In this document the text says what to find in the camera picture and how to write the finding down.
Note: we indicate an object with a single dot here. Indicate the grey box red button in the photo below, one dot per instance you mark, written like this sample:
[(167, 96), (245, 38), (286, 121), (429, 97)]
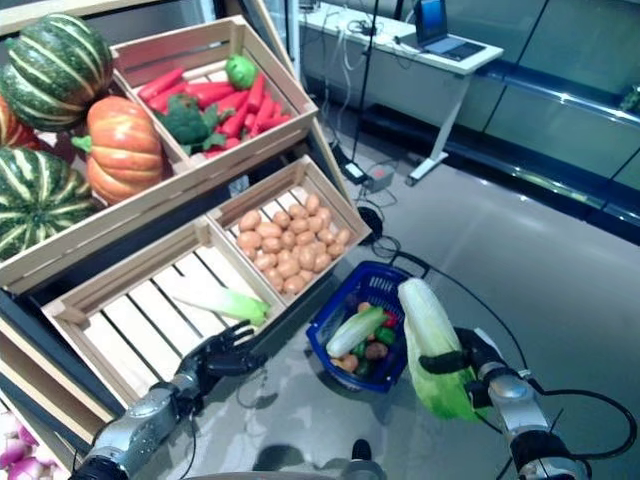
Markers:
[(380, 180)]

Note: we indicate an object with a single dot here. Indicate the glass display counter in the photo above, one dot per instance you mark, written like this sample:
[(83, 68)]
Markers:
[(550, 125)]

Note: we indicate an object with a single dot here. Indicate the wooden carrot crate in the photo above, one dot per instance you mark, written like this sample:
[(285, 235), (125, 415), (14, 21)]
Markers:
[(280, 65)]

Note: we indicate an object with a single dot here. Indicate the red bell pepper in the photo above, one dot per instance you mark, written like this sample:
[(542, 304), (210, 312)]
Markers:
[(390, 319)]

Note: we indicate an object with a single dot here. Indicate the black power adapter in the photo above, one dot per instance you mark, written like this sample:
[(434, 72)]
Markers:
[(355, 171)]

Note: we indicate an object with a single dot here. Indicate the wooden potato crate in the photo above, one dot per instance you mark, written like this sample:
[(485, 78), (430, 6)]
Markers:
[(340, 197)]

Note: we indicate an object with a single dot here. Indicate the wide slatted wooden crate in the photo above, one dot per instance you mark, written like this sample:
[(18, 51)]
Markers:
[(150, 310)]

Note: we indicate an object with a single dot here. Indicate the white desk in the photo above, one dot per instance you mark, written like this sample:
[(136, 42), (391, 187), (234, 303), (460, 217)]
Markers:
[(400, 65)]

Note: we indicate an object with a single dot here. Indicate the red orange plush carrot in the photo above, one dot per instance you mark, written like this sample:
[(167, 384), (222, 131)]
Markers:
[(276, 122), (256, 92), (235, 122), (210, 91), (265, 114), (160, 82), (167, 100)]

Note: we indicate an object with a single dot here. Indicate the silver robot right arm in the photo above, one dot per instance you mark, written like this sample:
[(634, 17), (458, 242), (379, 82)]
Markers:
[(515, 405)]

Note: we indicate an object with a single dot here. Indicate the blue plastic shopping basket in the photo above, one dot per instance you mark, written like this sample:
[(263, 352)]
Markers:
[(350, 377)]

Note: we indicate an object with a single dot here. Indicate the dark green plush broccoli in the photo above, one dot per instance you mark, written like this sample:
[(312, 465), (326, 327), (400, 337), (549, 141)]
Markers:
[(187, 122)]

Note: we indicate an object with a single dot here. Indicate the open laptop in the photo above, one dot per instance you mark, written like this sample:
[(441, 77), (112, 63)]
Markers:
[(445, 45)]

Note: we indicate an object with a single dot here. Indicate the black stand pole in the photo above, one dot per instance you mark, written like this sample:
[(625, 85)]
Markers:
[(366, 65)]

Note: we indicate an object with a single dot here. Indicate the green striped pumpkin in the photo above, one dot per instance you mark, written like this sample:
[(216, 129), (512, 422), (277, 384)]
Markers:
[(35, 200), (60, 70)]

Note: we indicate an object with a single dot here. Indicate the green white napa cabbage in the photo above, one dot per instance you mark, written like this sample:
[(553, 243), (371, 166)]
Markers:
[(355, 330), (235, 305), (425, 320)]

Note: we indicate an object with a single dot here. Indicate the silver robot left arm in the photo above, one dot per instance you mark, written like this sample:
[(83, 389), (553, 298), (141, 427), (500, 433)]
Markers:
[(135, 425)]

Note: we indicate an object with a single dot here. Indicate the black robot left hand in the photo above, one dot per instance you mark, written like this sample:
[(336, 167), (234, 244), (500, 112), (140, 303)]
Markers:
[(215, 362)]

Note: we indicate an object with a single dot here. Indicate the dark green bell pepper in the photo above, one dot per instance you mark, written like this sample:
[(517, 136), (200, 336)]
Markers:
[(363, 369)]

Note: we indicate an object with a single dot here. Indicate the light green plush vegetable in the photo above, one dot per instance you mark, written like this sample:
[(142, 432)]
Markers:
[(241, 72)]

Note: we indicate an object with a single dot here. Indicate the brown potato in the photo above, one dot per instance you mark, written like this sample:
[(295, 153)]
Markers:
[(275, 279), (299, 226), (336, 249), (269, 230), (305, 238), (306, 257), (288, 239), (287, 269), (343, 236), (249, 220), (326, 236), (322, 261), (376, 350), (348, 362), (294, 284), (271, 245), (281, 219), (297, 211), (364, 306), (312, 204), (248, 240), (325, 215), (316, 226), (265, 261)]

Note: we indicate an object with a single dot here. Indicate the orange striped pumpkin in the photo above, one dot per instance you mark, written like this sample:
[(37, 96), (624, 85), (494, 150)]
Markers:
[(12, 127)]

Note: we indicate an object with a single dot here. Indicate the purple white radish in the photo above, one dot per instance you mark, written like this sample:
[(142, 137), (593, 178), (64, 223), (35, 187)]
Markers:
[(27, 469), (12, 450)]

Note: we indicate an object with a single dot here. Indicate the vegetable display shelf stand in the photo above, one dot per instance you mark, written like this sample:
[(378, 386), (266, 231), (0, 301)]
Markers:
[(125, 215)]

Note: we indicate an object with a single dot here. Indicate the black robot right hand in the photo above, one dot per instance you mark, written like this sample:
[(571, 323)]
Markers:
[(482, 352)]

